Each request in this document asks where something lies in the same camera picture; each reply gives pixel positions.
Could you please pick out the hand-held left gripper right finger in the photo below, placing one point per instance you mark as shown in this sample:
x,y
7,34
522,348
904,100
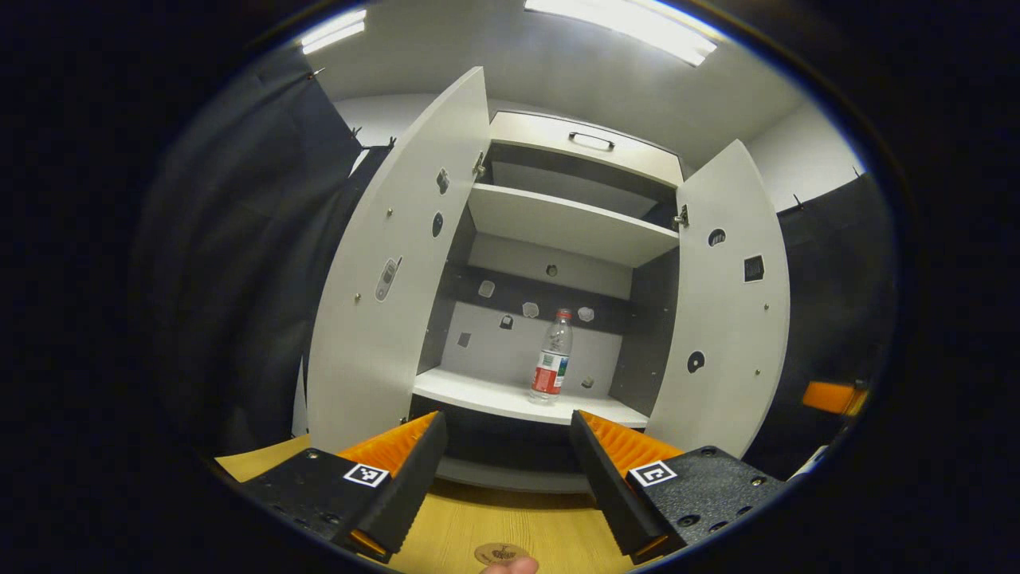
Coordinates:
x,y
606,486

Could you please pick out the round wooden coaster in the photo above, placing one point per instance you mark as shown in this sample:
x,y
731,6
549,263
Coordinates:
x,y
500,552

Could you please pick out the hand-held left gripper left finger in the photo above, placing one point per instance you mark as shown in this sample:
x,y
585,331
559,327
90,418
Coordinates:
x,y
414,478

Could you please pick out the white cabinet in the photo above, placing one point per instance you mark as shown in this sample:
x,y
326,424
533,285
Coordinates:
x,y
574,227

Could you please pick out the white cabinet door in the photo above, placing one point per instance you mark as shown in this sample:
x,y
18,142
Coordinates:
x,y
725,319
382,343

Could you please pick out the ceiling light panel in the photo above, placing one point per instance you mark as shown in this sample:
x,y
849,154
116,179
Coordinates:
x,y
629,28
333,30

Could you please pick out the clear plastic bottle red label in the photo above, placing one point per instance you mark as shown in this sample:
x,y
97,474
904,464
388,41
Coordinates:
x,y
551,375

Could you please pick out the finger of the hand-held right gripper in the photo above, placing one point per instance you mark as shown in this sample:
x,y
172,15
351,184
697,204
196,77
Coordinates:
x,y
829,397

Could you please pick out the white cabinet drawer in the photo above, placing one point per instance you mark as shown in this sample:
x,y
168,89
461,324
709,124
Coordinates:
x,y
534,139

